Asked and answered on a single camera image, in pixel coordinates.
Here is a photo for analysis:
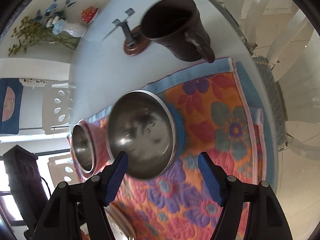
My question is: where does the white flower vase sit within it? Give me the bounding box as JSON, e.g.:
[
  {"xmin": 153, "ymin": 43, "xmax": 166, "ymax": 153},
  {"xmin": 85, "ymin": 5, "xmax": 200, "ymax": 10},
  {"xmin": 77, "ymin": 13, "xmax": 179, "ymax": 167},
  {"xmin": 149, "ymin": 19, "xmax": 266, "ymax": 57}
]
[{"xmin": 62, "ymin": 22, "xmax": 87, "ymax": 38}]

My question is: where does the dark brown mug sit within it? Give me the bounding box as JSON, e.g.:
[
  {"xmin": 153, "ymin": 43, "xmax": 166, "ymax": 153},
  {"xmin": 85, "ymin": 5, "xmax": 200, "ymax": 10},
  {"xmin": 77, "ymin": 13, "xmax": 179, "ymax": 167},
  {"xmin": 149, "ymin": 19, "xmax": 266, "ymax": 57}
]
[{"xmin": 141, "ymin": 0, "xmax": 216, "ymax": 63}]

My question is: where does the floral orange table mat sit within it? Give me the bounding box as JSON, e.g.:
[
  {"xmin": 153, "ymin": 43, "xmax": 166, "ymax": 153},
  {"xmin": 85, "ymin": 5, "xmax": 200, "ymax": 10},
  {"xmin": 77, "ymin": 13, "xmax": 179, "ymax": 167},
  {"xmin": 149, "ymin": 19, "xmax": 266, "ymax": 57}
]
[{"xmin": 66, "ymin": 56, "xmax": 276, "ymax": 240}]

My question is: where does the white chair near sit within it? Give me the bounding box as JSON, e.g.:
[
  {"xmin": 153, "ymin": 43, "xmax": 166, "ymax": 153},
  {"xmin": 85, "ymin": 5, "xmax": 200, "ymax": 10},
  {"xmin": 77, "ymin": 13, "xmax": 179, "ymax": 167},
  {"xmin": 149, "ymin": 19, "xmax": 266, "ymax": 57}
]
[{"xmin": 48, "ymin": 153, "xmax": 79, "ymax": 187}]

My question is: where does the white chair far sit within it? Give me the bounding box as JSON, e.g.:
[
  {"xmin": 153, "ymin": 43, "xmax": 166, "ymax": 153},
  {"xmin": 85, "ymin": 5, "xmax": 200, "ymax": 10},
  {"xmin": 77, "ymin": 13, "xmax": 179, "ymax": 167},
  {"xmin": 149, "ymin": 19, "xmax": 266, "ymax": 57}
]
[{"xmin": 42, "ymin": 80, "xmax": 70, "ymax": 135}]

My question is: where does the white chair right side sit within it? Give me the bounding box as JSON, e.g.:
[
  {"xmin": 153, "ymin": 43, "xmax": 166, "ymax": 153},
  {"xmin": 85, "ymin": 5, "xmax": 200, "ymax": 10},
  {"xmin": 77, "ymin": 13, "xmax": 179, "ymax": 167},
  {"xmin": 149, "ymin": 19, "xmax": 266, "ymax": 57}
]
[{"xmin": 214, "ymin": 0, "xmax": 319, "ymax": 160}]

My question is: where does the pink dotted bowl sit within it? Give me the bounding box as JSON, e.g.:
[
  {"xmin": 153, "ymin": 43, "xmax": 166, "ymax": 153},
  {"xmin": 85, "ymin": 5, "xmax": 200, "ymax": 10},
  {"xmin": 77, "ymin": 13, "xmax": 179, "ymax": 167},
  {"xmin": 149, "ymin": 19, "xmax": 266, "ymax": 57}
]
[{"xmin": 80, "ymin": 120, "xmax": 110, "ymax": 174}]

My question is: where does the black camera box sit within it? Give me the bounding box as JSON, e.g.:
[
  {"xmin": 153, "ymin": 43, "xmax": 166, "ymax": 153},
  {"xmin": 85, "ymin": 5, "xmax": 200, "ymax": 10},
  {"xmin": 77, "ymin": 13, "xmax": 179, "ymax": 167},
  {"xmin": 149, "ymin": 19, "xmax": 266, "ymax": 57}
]
[{"xmin": 3, "ymin": 145, "xmax": 48, "ymax": 239}]

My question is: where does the red steel bowl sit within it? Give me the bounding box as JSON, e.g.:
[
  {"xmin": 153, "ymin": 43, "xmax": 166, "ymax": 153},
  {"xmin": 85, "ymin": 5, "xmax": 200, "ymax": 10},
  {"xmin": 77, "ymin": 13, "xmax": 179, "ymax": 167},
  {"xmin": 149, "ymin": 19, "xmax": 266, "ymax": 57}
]
[{"xmin": 71, "ymin": 123, "xmax": 95, "ymax": 174}]

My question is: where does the small red dish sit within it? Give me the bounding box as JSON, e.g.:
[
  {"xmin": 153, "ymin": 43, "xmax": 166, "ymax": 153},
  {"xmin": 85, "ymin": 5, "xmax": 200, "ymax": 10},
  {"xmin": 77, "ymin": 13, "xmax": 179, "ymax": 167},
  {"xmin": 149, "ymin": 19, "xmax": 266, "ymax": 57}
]
[{"xmin": 81, "ymin": 7, "xmax": 99, "ymax": 24}]

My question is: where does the white chair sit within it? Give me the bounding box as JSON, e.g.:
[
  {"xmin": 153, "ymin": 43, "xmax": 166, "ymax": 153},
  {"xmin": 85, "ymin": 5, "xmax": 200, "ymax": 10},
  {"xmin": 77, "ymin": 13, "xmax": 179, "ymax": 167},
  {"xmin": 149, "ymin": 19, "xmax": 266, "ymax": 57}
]
[
  {"xmin": 214, "ymin": 0, "xmax": 319, "ymax": 160},
  {"xmin": 42, "ymin": 80, "xmax": 70, "ymax": 135},
  {"xmin": 48, "ymin": 153, "xmax": 79, "ymax": 187}
]

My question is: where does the blue steel bowl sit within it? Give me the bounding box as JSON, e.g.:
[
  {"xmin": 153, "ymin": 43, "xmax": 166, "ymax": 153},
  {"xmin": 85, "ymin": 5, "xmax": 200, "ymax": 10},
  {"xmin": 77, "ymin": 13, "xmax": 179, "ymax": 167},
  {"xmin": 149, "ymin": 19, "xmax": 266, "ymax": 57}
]
[{"xmin": 106, "ymin": 90, "xmax": 187, "ymax": 180}]

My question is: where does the blue wall hanging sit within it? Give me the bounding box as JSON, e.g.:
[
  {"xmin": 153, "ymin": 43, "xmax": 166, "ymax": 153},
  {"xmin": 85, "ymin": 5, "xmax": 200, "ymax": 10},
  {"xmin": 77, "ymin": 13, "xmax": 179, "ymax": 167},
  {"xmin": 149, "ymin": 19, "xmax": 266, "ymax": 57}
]
[{"xmin": 0, "ymin": 78, "xmax": 23, "ymax": 134}]

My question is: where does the phone stand wooden base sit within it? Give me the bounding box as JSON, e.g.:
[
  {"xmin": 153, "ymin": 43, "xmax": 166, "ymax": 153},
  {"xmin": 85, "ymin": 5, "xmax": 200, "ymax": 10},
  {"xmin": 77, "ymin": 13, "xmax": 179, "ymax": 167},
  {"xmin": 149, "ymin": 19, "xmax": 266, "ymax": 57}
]
[{"xmin": 100, "ymin": 8, "xmax": 152, "ymax": 56}]

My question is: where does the hexagonal forest plate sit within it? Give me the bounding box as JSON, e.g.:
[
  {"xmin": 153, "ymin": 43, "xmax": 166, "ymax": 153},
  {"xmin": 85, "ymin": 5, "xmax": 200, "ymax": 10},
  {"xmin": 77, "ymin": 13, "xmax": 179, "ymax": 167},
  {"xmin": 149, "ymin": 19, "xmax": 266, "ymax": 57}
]
[{"xmin": 104, "ymin": 203, "xmax": 136, "ymax": 240}]

